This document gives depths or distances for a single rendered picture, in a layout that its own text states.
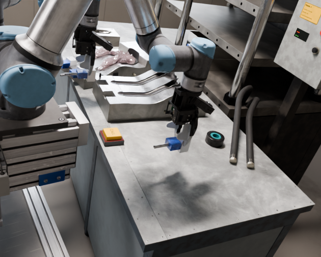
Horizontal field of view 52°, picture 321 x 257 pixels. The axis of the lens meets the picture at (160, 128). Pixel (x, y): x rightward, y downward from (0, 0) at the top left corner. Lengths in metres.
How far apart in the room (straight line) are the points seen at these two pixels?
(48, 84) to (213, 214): 0.67
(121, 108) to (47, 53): 0.70
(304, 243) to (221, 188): 1.31
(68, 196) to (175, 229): 1.25
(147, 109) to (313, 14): 0.85
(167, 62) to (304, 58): 0.91
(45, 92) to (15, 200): 1.17
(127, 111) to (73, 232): 0.87
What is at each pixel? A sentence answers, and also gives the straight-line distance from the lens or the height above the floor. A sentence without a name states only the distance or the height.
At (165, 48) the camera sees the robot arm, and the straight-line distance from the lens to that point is 0.93.
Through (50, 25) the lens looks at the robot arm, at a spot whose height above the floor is 1.34.
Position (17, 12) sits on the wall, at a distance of 3.90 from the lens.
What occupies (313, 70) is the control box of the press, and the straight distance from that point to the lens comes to 1.67.
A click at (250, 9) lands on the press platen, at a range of 1.91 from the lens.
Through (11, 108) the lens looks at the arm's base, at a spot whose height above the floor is 1.07.
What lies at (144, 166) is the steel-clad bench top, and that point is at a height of 0.80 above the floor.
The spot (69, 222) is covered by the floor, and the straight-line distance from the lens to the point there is 2.07.
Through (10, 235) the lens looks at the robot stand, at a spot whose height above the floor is 0.21.
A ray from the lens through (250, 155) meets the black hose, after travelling 1.43.
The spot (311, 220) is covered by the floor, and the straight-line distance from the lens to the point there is 2.69.
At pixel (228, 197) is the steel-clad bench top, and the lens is 1.23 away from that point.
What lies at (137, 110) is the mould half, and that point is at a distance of 1.46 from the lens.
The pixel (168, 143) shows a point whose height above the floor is 0.94.
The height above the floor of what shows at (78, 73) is 0.94.
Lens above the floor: 1.58
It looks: 32 degrees down
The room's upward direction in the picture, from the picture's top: 14 degrees clockwise
